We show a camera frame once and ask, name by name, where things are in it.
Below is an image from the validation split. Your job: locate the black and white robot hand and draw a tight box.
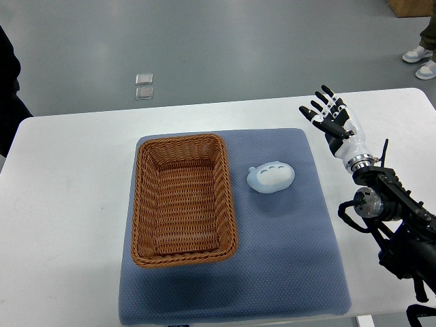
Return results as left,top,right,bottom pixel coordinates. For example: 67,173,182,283
299,85,376,174

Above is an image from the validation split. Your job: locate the light blue plush toy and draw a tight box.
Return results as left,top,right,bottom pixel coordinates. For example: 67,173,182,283
247,161,296,194

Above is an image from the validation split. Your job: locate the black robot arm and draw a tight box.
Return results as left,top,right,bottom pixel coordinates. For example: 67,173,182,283
334,139,435,326

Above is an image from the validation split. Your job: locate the brown wicker basket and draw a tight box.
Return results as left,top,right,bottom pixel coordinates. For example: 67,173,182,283
131,134,238,268

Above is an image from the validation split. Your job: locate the right white sneaker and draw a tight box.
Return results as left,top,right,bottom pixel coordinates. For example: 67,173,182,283
415,60,436,80

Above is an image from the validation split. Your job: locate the olive trouser leg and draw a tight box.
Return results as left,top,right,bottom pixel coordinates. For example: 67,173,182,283
419,7,436,51

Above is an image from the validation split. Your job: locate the cardboard box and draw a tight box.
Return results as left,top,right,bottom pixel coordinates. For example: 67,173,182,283
387,0,433,18

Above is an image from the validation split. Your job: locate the blue quilted mat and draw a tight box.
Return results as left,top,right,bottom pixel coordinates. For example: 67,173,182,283
119,128,352,325

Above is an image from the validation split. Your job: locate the upper floor socket plate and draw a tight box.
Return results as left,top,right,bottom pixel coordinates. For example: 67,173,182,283
136,73,153,85

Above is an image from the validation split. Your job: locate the person in black clothing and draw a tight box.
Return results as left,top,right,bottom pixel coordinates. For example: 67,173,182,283
0,28,33,157

